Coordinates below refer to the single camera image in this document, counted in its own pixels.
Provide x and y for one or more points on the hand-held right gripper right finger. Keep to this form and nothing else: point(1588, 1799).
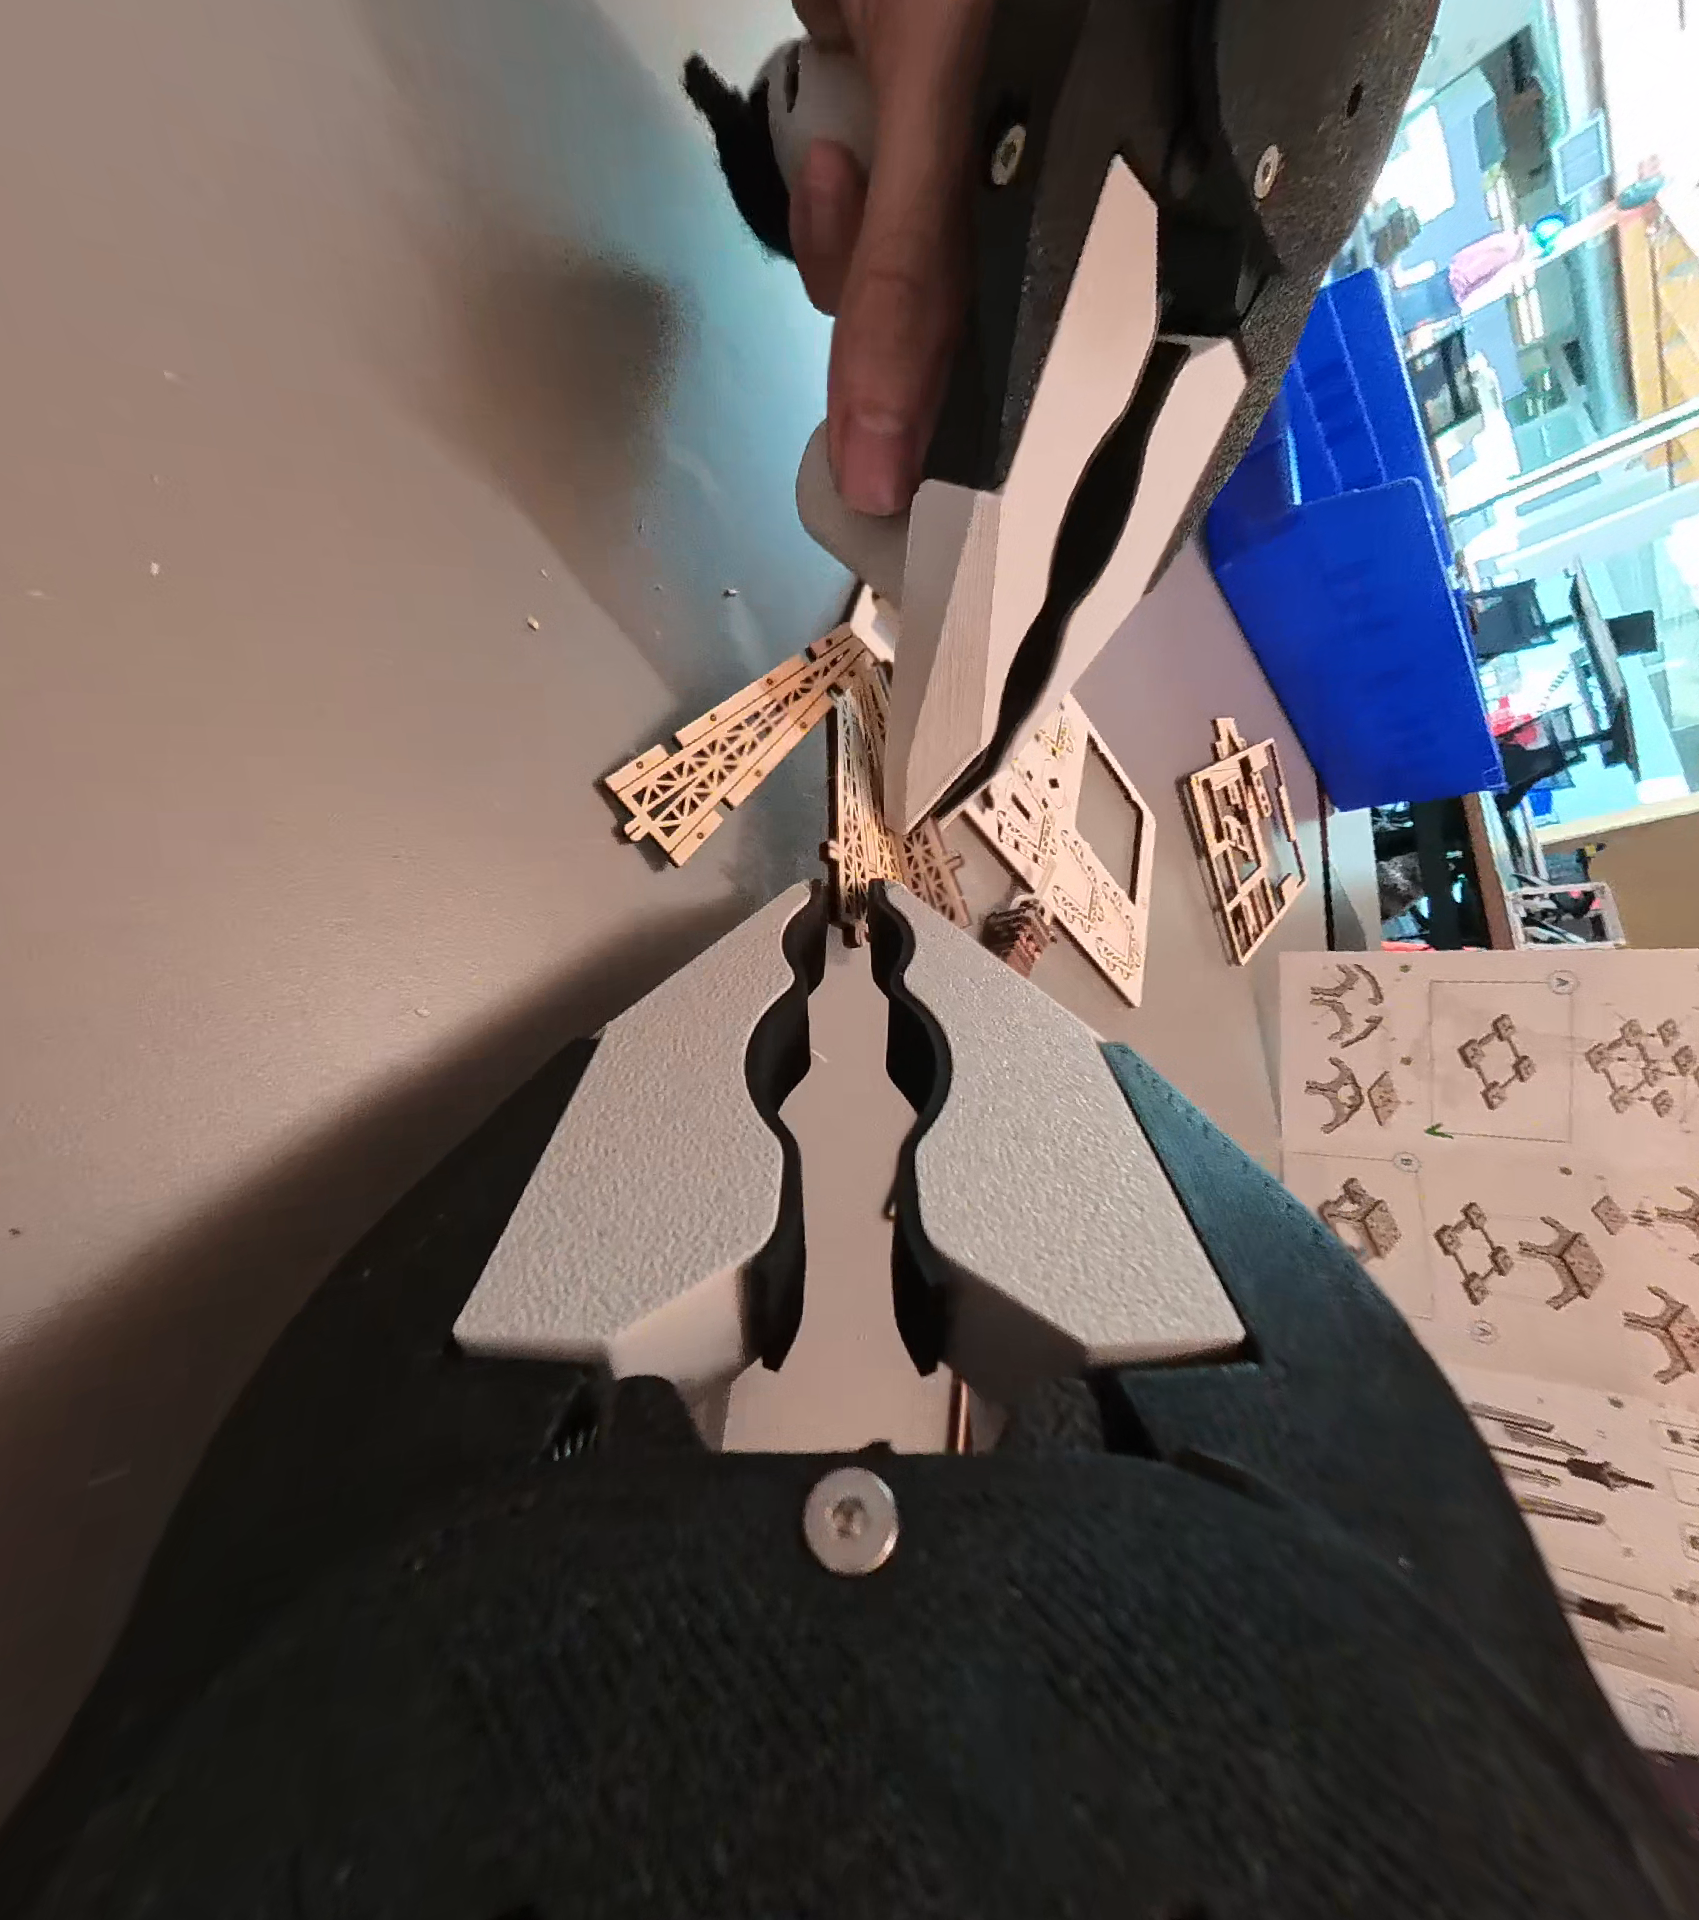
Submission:
point(1075, 1199)

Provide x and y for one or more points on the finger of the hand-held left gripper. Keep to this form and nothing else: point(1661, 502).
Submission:
point(1164, 479)
point(953, 634)

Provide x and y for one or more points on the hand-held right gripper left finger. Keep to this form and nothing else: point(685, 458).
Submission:
point(623, 1199)

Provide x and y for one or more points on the wooden lattice tower section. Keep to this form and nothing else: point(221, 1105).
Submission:
point(858, 838)

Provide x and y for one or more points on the wooden lattice tower panel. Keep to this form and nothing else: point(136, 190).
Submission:
point(725, 734)

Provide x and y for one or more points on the grey desk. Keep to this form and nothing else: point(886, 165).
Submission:
point(267, 750)

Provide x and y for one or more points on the person's left hand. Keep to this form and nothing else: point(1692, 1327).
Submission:
point(906, 301)

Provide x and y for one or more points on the blue plastic bin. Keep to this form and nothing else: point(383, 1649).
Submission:
point(1375, 662)
point(1351, 389)

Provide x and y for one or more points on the wooden part sheet with window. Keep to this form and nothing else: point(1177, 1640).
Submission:
point(1084, 931)

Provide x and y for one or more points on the wooden spire with brown stack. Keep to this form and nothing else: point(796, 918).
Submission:
point(1017, 934)

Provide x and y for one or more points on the black computer monitor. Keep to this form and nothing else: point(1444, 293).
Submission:
point(1606, 675)

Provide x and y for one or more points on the printed instruction sheet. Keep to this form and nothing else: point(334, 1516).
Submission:
point(1536, 1050)

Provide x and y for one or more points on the light wooden table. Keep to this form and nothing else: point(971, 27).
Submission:
point(1671, 879)

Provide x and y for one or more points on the wooden cut-out part frame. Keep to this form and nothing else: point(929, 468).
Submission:
point(1208, 812)

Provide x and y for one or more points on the black metal frame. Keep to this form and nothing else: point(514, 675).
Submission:
point(1444, 871)

